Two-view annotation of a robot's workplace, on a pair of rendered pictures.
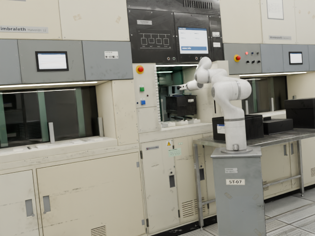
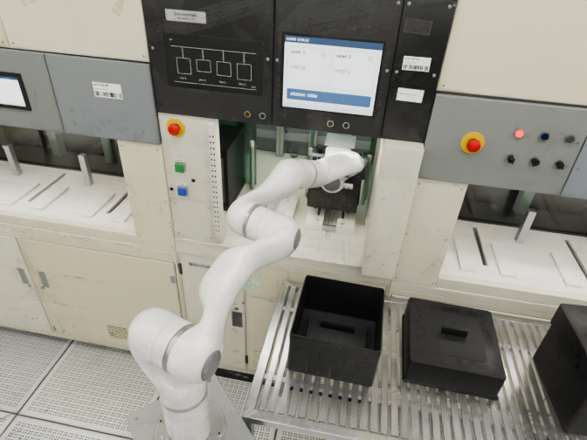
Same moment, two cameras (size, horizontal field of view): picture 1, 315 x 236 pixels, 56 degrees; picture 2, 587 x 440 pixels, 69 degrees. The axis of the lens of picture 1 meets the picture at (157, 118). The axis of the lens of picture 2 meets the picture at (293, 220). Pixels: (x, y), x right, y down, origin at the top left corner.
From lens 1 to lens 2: 1.95 m
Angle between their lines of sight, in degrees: 46
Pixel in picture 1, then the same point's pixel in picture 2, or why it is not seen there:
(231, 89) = (148, 356)
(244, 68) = (492, 172)
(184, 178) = (262, 323)
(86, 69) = (63, 113)
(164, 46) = (238, 82)
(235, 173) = not seen: outside the picture
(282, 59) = not seen: outside the picture
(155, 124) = (210, 231)
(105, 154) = (117, 250)
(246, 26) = (567, 43)
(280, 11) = not seen: outside the picture
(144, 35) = (183, 51)
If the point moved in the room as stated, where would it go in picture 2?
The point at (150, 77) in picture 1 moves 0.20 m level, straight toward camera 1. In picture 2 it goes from (200, 147) to (153, 168)
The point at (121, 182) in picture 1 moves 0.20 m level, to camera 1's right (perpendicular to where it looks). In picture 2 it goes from (146, 292) to (175, 313)
